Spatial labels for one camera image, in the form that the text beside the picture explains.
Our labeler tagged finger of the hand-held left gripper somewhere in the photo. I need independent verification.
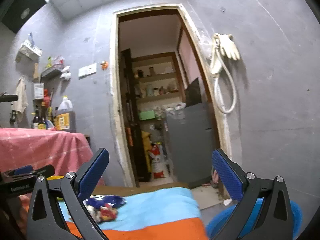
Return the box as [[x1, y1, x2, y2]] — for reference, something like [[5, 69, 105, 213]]
[[2, 164, 34, 178], [31, 164, 56, 177]]

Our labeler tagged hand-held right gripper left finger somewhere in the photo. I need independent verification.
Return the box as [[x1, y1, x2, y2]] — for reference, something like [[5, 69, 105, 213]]
[[26, 148, 110, 240]]

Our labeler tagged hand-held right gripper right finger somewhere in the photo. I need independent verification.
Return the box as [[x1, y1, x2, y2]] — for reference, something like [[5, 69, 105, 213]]
[[211, 149, 293, 240]]

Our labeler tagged red yellow wrapper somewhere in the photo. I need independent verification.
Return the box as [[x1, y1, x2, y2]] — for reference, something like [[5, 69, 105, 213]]
[[91, 203, 118, 222]]

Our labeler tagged pink checked cloth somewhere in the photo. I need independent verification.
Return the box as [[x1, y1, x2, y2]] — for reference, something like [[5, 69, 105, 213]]
[[0, 127, 95, 178]]

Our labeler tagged grey cabinet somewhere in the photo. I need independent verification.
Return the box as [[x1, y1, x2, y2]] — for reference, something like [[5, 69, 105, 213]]
[[164, 102, 216, 188]]

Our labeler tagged blue plastic basin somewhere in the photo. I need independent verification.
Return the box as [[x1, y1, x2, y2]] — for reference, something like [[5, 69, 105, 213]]
[[206, 197, 303, 240]]

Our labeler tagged dark sauce bottle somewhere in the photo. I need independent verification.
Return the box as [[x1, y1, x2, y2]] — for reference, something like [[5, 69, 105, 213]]
[[39, 102, 48, 130], [32, 109, 40, 130]]

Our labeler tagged large cooking oil bottle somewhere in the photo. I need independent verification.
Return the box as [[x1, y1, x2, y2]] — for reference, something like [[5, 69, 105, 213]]
[[55, 95, 76, 131]]

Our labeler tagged yellow bag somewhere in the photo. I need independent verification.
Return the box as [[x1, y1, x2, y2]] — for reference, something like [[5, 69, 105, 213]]
[[141, 130, 152, 173]]

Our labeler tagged dark wooden door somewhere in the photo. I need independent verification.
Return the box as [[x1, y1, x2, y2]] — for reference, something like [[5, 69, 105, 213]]
[[120, 48, 151, 183]]

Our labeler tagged red white sack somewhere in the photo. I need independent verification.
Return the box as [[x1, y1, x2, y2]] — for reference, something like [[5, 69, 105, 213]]
[[148, 142, 168, 179]]

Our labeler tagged blue orange striped blanket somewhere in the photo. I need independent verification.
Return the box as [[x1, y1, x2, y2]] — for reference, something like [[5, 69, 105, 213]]
[[17, 182, 209, 240]]

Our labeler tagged white hanging towel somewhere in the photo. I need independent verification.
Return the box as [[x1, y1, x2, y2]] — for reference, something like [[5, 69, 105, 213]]
[[13, 77, 29, 115]]

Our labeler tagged green box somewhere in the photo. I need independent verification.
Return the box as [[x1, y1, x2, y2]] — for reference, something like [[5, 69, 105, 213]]
[[138, 110, 156, 121]]

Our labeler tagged white paper card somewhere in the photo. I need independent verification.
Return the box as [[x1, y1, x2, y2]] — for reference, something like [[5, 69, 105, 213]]
[[33, 82, 45, 99]]

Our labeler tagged black screen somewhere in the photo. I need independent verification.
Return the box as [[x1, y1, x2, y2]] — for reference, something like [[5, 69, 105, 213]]
[[184, 77, 203, 108]]

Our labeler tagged white plastic bag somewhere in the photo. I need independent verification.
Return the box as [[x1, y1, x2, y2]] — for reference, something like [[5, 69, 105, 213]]
[[60, 66, 72, 80]]

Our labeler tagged wooden shelf unit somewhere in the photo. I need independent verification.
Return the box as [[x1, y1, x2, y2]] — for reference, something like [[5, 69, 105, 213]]
[[131, 51, 186, 106]]

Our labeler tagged white glove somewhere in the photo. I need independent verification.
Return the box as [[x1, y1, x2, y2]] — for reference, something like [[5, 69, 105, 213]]
[[216, 33, 241, 61]]

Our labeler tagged black ceiling panel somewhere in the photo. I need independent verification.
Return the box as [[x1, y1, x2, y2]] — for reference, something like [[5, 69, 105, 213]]
[[0, 0, 48, 34]]

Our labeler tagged white door frame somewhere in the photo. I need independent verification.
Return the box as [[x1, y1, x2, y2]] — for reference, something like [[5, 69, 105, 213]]
[[109, 3, 232, 188]]

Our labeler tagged grey wall shelf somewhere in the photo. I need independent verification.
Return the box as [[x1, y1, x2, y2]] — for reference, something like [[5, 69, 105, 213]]
[[40, 66, 67, 81]]

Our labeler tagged white wall switch plate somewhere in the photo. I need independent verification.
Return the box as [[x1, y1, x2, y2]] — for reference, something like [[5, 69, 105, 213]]
[[78, 63, 97, 78]]

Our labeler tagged white shower hose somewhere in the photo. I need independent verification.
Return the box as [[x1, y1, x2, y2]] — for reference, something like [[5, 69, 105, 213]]
[[209, 33, 237, 114]]

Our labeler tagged white wall rack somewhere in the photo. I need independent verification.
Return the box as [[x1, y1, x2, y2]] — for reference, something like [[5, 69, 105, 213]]
[[15, 38, 42, 63]]

